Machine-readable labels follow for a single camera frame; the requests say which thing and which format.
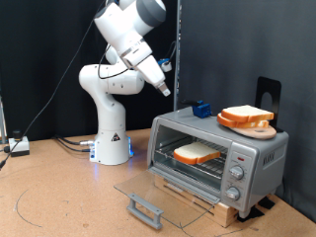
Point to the spatula with blue grip block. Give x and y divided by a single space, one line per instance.
202 110

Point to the black metal bookend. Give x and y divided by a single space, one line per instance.
261 87

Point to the metal pole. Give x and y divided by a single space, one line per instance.
178 26

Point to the round wooden board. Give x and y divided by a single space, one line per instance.
260 132

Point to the emergency stop button box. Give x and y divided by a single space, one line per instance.
19 144

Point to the grey backdrop curtain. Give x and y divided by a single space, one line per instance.
247 39

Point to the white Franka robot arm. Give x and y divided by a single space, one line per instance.
108 131

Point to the silver oven knob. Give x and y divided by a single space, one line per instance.
237 172
232 193

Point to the black backdrop curtain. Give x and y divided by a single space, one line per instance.
33 49

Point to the white bread slice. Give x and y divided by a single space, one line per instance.
196 151
230 123
247 112

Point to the wooden block under oven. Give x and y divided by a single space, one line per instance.
227 214

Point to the metal frame leg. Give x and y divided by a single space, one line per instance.
2 121

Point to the wrist camera on blue mount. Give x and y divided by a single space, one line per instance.
165 64

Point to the black wedge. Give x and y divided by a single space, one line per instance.
250 214

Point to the silver toaster oven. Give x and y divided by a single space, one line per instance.
260 154

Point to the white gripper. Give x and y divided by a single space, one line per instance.
151 70

